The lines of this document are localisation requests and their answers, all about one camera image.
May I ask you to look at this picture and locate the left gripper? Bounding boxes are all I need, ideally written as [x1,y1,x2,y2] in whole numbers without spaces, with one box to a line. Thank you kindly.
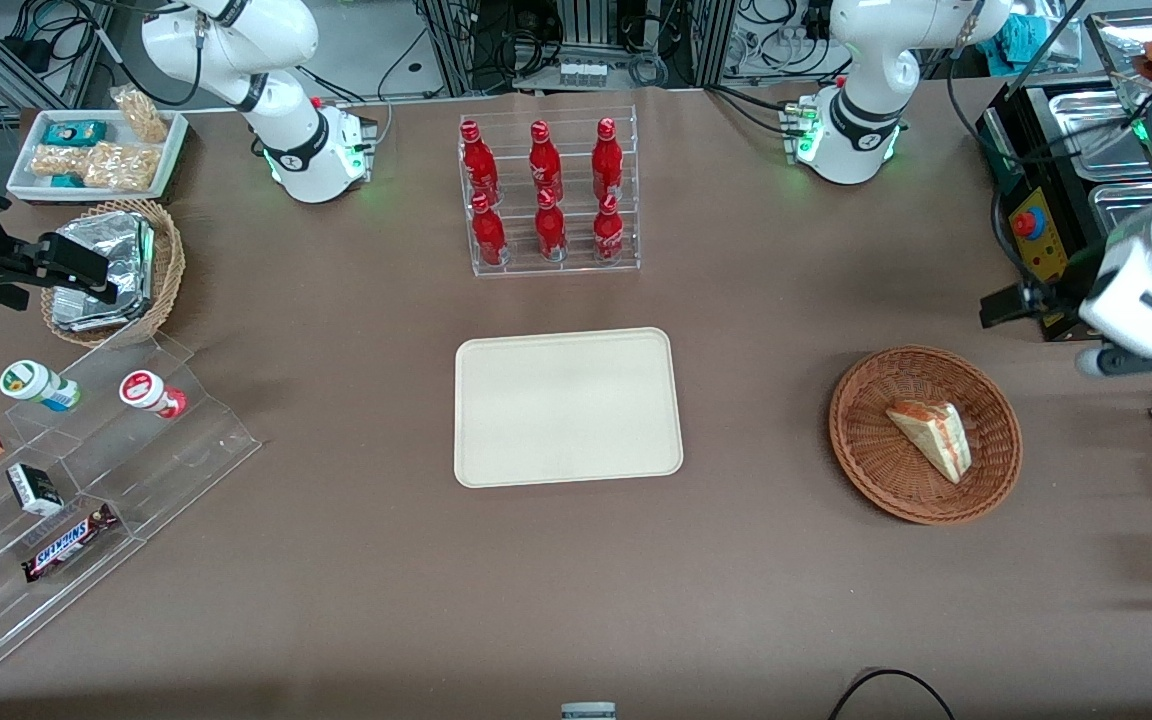
[980,210,1152,379]

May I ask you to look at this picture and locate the white rectangular snack tray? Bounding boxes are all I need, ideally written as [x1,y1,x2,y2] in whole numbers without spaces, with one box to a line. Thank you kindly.
[6,107,189,206]

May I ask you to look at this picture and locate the light wicker basket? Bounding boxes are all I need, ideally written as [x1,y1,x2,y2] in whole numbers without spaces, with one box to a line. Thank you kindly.
[40,198,187,350]

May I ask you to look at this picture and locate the wrapped triangle sandwich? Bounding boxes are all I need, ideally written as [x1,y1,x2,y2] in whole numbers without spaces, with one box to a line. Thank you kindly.
[884,399,973,486]

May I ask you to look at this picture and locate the round brown wicker basket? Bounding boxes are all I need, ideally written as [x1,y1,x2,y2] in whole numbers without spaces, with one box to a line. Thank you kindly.
[828,345,1025,527]

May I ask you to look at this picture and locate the cream rectangular serving tray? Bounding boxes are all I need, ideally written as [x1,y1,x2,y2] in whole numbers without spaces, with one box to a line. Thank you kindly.
[452,326,686,490]

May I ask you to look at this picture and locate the clear bag of beige snacks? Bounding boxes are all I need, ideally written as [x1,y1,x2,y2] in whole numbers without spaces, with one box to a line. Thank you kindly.
[83,142,159,192]
[30,145,89,183]

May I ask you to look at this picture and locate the green lid yogurt bottle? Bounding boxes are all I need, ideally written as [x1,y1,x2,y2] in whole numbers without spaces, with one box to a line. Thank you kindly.
[0,359,83,414]

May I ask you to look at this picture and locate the steel food pan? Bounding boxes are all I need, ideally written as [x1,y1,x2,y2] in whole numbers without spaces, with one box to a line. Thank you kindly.
[1046,87,1152,159]
[1090,180,1152,236]

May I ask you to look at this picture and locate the teal snack box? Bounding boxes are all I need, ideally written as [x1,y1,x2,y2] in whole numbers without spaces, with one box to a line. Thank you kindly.
[41,120,108,149]

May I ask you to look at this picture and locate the red lid yogurt bottle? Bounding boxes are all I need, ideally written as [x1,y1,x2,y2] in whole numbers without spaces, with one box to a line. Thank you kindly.
[118,369,188,420]

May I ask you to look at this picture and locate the clear bag of peanuts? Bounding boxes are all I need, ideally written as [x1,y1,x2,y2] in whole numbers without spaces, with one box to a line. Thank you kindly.
[110,87,170,144]

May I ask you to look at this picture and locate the small black white carton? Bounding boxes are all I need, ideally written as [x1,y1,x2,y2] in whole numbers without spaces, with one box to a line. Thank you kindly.
[6,462,66,518]

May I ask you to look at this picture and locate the clear acrylic tiered display stand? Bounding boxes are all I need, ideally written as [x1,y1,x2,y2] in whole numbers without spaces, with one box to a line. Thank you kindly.
[0,330,263,682]

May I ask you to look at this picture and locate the Snickers chocolate bar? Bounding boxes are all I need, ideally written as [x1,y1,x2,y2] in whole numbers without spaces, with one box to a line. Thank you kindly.
[20,502,121,584]

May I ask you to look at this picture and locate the teal cloth bundle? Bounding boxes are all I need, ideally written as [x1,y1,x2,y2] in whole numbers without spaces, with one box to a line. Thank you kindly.
[997,14,1049,63]

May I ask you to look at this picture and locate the red cola bottle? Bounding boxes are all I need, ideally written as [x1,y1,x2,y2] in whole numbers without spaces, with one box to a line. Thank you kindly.
[528,120,566,204]
[592,193,626,264]
[470,192,509,267]
[534,188,569,263]
[591,117,625,201]
[460,119,500,206]

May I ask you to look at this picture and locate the clear acrylic bottle rack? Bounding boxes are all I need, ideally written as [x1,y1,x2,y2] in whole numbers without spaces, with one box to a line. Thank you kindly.
[457,104,643,279]

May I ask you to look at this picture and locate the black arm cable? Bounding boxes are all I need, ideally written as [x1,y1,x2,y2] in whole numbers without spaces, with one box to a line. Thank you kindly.
[944,0,1087,166]
[91,0,205,109]

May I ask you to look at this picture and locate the black looped cable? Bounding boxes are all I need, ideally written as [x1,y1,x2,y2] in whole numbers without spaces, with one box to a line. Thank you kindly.
[828,667,958,720]

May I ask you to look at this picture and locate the aluminium frame rack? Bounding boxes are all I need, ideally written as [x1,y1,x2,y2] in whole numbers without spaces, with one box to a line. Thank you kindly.
[414,0,739,96]

